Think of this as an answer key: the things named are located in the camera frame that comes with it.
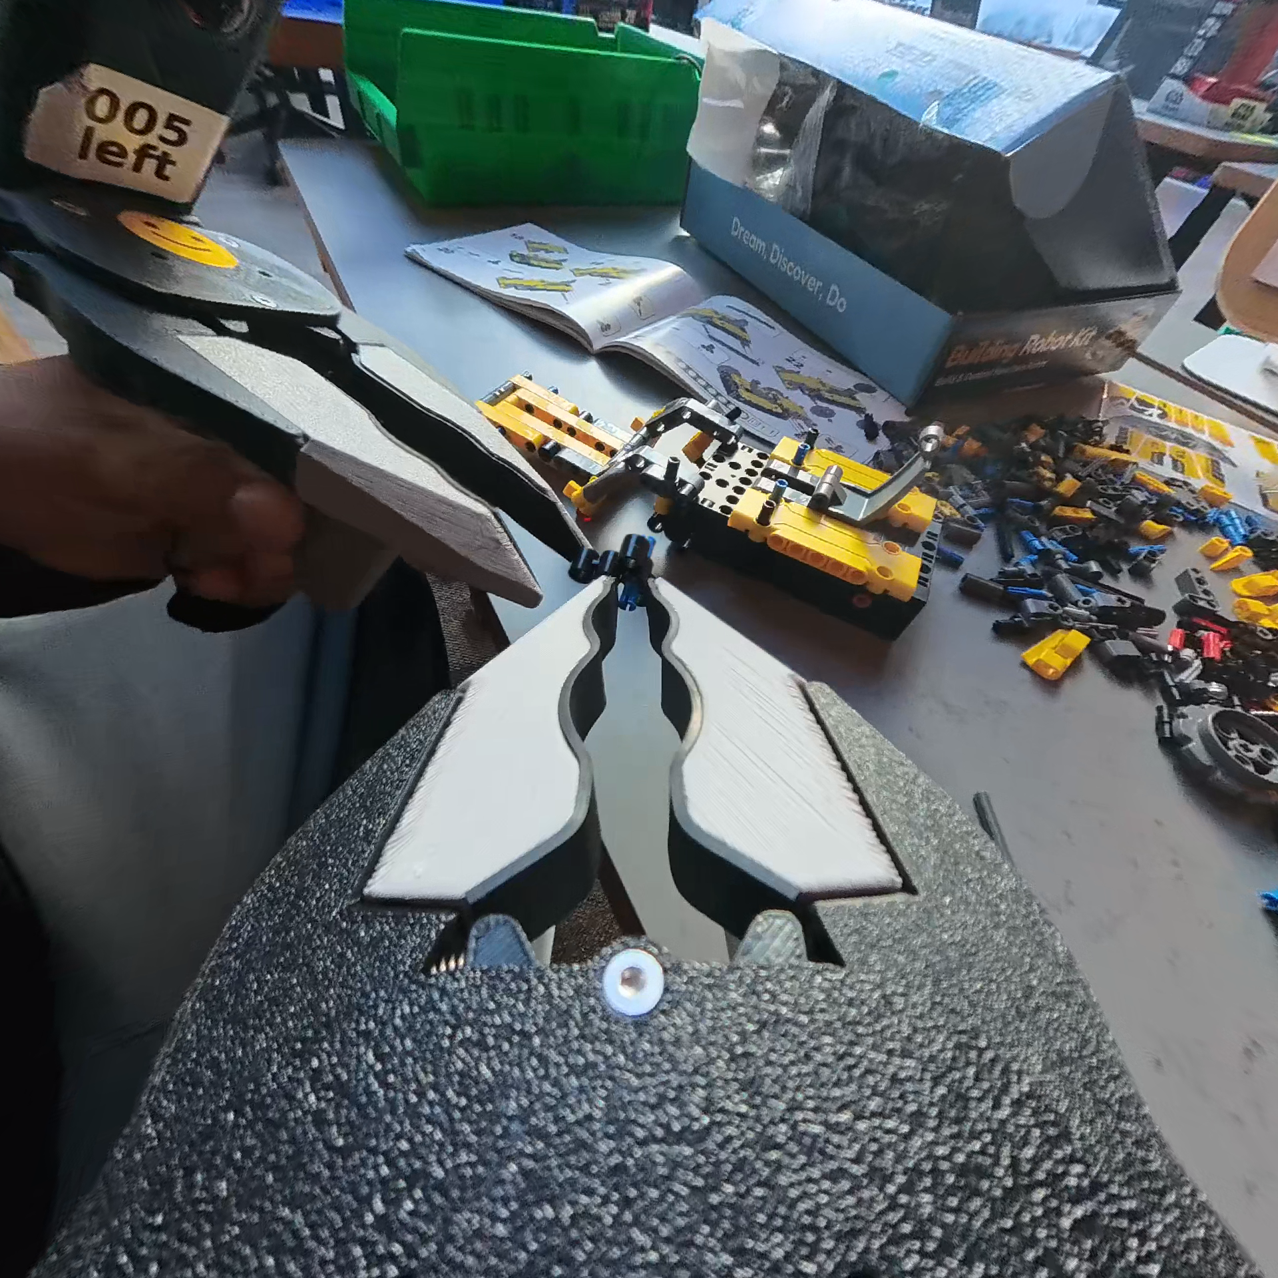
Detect person's left hand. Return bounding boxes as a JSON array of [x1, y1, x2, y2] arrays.
[[0, 355, 311, 611]]

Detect pile of loose building pieces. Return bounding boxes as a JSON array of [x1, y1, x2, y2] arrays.
[[868, 415, 1278, 801]]

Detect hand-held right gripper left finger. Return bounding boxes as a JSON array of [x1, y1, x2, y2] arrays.
[[361, 577, 616, 916]]

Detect yellow grey brick vehicle model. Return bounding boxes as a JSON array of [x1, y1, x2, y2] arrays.
[[478, 375, 945, 640]]

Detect green plastic bin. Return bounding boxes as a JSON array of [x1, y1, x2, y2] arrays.
[[342, 0, 703, 209]]

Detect yellow black sticker sheet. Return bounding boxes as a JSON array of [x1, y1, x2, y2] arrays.
[[1098, 379, 1278, 515]]

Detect open instruction booklet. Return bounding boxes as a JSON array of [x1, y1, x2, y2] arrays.
[[404, 222, 911, 465]]

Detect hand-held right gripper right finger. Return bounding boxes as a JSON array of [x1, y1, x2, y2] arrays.
[[643, 577, 909, 911]]

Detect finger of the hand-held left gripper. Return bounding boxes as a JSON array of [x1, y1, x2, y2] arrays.
[[340, 341, 593, 562], [180, 332, 546, 613]]

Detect black axle rod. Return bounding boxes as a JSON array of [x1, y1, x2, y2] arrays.
[[974, 792, 1017, 872]]

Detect person's left forearm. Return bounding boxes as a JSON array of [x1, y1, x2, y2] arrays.
[[0, 572, 175, 621]]

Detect clear plastic bag of parts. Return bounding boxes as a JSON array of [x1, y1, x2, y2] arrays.
[[687, 18, 834, 216]]

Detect black connector piece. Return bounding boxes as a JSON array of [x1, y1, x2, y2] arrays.
[[569, 535, 658, 613]]

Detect blue cardboard kit box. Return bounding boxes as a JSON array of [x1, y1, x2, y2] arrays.
[[681, 0, 1181, 405]]

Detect grey desk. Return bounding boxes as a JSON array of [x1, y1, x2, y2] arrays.
[[280, 135, 1278, 1270]]

